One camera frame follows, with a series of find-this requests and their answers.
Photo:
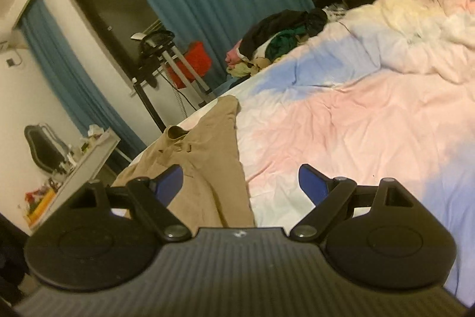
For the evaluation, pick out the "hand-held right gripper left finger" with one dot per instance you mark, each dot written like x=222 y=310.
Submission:
x=170 y=182

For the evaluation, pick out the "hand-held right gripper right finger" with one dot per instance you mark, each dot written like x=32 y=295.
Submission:
x=312 y=184

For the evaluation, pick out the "khaki pants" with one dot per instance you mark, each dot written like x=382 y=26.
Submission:
x=207 y=157

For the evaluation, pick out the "pastel tie-dye bed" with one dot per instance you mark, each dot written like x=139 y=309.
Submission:
x=334 y=116

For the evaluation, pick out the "white desk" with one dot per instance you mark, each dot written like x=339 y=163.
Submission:
x=87 y=164

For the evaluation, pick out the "white crumpled tissue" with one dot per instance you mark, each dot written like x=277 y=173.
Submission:
x=95 y=131

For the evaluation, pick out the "black exercise machine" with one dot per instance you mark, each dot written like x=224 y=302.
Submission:
x=156 y=70

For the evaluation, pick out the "red bag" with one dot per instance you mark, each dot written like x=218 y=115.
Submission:
x=196 y=59

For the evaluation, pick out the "black chair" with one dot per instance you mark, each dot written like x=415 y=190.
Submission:
x=42 y=148

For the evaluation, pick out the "colourful box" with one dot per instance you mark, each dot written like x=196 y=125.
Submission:
x=39 y=203

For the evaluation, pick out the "beige yellow garment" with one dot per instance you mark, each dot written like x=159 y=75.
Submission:
x=246 y=68

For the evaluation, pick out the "pink garment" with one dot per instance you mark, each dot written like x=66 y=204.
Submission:
x=233 y=56

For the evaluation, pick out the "green garment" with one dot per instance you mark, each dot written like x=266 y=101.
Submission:
x=282 y=44

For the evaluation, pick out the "black garment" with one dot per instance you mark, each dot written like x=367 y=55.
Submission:
x=274 y=25

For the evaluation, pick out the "narrow teal curtain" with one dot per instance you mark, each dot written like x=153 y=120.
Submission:
x=63 y=53

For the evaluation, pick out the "black white patterned cloth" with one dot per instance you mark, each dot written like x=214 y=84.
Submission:
x=336 y=11

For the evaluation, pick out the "dark window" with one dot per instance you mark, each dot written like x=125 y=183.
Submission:
x=107 y=1

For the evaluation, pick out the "pastel tie-dye duvet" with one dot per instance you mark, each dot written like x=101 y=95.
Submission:
x=426 y=23

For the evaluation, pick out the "black wall plug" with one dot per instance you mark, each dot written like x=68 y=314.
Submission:
x=10 y=61

